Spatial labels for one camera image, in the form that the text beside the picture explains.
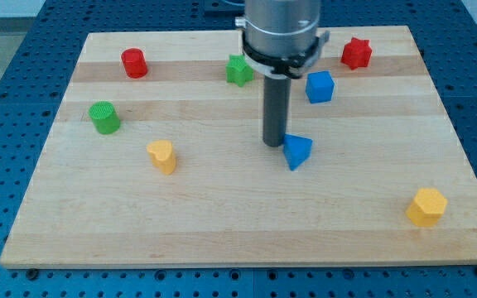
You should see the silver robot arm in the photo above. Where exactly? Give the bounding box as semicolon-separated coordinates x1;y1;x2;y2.
235;0;330;147

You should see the blue triangle block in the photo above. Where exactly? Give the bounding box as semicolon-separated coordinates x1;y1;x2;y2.
283;134;313;171

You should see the yellow heart block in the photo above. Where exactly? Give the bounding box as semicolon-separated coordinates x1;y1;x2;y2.
147;140;176;175

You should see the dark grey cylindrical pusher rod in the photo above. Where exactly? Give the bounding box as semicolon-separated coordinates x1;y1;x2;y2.
263;76;291;147

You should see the red star block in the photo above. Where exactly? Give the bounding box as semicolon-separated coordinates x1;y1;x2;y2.
340;37;373;70

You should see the green cylinder block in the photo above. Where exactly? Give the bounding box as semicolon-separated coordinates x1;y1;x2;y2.
88;101;121;134

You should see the green star block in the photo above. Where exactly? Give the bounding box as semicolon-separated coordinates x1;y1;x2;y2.
225;55;254;87

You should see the wooden board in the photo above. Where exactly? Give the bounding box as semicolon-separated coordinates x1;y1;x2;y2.
0;26;477;269

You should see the red cylinder block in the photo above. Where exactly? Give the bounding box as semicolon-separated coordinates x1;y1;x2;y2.
121;48;148;79

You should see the blue cube block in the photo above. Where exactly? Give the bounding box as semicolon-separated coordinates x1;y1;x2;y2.
306;70;335;103

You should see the yellow hexagon block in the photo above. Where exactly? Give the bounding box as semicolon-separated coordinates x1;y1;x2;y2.
405;188;448;228

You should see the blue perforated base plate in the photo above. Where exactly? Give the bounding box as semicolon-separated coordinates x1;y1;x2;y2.
0;1;477;297

